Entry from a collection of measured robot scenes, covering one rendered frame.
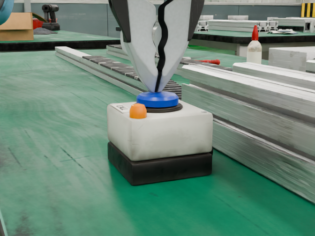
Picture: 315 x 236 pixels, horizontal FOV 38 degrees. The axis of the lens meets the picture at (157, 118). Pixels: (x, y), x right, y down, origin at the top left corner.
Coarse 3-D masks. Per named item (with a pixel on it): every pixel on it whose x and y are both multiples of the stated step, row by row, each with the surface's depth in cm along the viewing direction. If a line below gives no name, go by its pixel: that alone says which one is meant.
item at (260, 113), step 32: (256, 64) 58; (192, 96) 55; (224, 96) 48; (256, 96) 42; (288, 96) 38; (224, 128) 48; (256, 128) 42; (288, 128) 38; (256, 160) 43; (288, 160) 38
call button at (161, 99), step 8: (136, 96) 44; (144, 96) 42; (152, 96) 42; (160, 96) 42; (168, 96) 42; (176, 96) 43; (144, 104) 42; (152, 104) 42; (160, 104) 42; (168, 104) 42; (176, 104) 43
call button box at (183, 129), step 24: (120, 120) 41; (144, 120) 39; (168, 120) 40; (192, 120) 41; (120, 144) 42; (144, 144) 40; (168, 144) 40; (192, 144) 41; (120, 168) 43; (144, 168) 40; (168, 168) 41; (192, 168) 42
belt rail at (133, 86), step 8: (56, 48) 161; (64, 48) 156; (64, 56) 148; (72, 56) 136; (80, 56) 128; (80, 64) 126; (88, 64) 117; (96, 64) 110; (96, 72) 110; (104, 72) 106; (112, 72) 97; (112, 80) 97; (120, 80) 94; (128, 80) 87; (136, 80) 83; (128, 88) 88; (136, 88) 85; (144, 88) 79
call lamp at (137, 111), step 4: (132, 104) 40; (136, 104) 39; (140, 104) 39; (132, 108) 39; (136, 108) 39; (140, 108) 39; (144, 108) 39; (132, 112) 39; (136, 112) 39; (140, 112) 39; (144, 112) 39; (132, 116) 39; (136, 116) 39; (140, 116) 39; (144, 116) 39
